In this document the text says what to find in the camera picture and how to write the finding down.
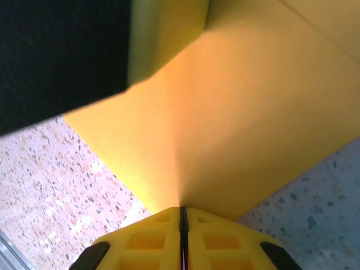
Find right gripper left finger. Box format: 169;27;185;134
69;206;184;270

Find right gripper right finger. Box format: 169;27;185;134
182;206;304;270

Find yellow paper sheet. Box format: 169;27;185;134
63;0;360;223

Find long aluminium mounting rail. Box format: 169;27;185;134
0;226;30;270

